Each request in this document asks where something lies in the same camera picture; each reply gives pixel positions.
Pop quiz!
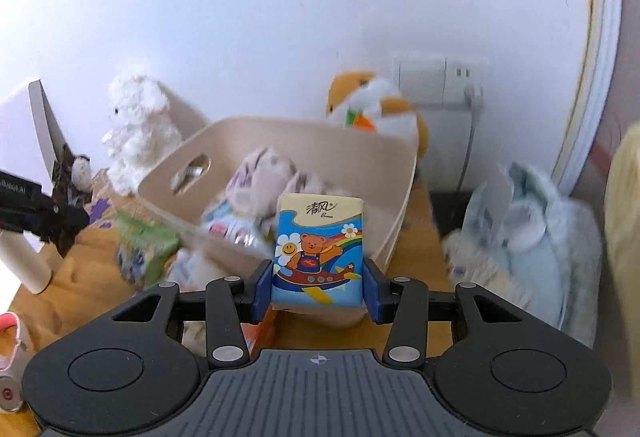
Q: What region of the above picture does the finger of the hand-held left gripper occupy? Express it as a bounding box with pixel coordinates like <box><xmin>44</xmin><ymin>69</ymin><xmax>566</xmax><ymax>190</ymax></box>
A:
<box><xmin>30</xmin><ymin>194</ymin><xmax>92</xmax><ymax>259</ymax></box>

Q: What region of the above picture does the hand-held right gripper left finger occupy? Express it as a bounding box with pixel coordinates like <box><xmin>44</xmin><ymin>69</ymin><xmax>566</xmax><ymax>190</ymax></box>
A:
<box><xmin>112</xmin><ymin>259</ymin><xmax>275</xmax><ymax>369</ymax></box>

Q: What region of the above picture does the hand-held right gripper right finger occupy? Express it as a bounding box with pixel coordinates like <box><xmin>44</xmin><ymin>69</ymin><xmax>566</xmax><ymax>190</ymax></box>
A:
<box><xmin>364</xmin><ymin>258</ymin><xmax>524</xmax><ymax>366</ymax></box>

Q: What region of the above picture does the cartoon print tissue packet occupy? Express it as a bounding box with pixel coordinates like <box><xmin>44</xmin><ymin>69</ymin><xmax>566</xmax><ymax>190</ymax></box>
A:
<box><xmin>271</xmin><ymin>193</ymin><xmax>364</xmax><ymax>311</ymax></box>

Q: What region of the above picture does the white packet with red label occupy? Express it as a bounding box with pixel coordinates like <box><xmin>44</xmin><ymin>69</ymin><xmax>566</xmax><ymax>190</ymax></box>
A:
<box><xmin>202</xmin><ymin>202</ymin><xmax>267</xmax><ymax>249</ymax></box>

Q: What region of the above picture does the beige plastic storage bin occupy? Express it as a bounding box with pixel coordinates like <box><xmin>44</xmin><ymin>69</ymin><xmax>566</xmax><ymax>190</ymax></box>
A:
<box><xmin>137</xmin><ymin>116</ymin><xmax>419</xmax><ymax>329</ymax></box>

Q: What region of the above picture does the orange snack packet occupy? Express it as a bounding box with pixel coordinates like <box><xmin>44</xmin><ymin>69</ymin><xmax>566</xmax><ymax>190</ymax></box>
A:
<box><xmin>240</xmin><ymin>307</ymin><xmax>277</xmax><ymax>351</ymax></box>

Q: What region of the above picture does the brown floral table cloth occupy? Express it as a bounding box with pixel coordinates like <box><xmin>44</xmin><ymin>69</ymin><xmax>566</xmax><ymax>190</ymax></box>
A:
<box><xmin>84</xmin><ymin>168</ymin><xmax>142</xmax><ymax>229</ymax></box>

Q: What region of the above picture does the white thermos bottle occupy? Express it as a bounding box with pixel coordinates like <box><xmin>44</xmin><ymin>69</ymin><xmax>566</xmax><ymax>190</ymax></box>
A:
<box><xmin>0</xmin><ymin>227</ymin><xmax>54</xmax><ymax>296</ymax></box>

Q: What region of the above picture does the wooden desk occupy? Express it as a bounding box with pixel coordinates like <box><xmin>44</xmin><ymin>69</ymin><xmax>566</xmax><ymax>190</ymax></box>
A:
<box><xmin>0</xmin><ymin>177</ymin><xmax>454</xmax><ymax>437</ymax></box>

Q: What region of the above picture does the white purple cabinet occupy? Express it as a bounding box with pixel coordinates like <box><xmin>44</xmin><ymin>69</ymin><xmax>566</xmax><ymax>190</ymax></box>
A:
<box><xmin>0</xmin><ymin>79</ymin><xmax>69</xmax><ymax>198</ymax></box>

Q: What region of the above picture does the green snack packet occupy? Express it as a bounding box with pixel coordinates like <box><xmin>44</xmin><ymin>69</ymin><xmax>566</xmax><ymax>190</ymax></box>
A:
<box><xmin>116</xmin><ymin>212</ymin><xmax>181</xmax><ymax>289</ymax></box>

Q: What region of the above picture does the white lamb plush toy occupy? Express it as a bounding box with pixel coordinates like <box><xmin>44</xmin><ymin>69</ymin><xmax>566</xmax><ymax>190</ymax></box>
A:
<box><xmin>101</xmin><ymin>73</ymin><xmax>184</xmax><ymax>196</ymax></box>

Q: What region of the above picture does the pink white round gadget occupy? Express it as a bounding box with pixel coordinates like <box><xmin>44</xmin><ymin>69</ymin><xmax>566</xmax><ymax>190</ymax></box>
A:
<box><xmin>0</xmin><ymin>312</ymin><xmax>32</xmax><ymax>414</ymax></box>

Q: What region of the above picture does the light blue plush toy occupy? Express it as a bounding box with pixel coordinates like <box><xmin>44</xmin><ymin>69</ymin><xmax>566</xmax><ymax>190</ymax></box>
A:
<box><xmin>442</xmin><ymin>162</ymin><xmax>607</xmax><ymax>344</ymax></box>

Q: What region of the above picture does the orange white hamster plush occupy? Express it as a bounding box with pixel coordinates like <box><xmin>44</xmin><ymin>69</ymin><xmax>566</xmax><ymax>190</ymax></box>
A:
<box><xmin>326</xmin><ymin>71</ymin><xmax>430</xmax><ymax>158</ymax></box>

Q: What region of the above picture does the white charger plug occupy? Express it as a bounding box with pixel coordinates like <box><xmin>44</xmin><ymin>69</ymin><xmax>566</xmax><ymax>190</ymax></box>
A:
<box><xmin>462</xmin><ymin>84</ymin><xmax>486</xmax><ymax>114</ymax></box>

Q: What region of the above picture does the white wall socket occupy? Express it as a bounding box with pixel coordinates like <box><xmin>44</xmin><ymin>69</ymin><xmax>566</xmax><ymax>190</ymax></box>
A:
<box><xmin>394</xmin><ymin>57</ymin><xmax>486</xmax><ymax>106</ymax></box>

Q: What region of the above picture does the pink panel with cream frame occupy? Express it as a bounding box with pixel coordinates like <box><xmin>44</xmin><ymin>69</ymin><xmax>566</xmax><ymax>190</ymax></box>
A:
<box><xmin>552</xmin><ymin>0</ymin><xmax>640</xmax><ymax>198</ymax></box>

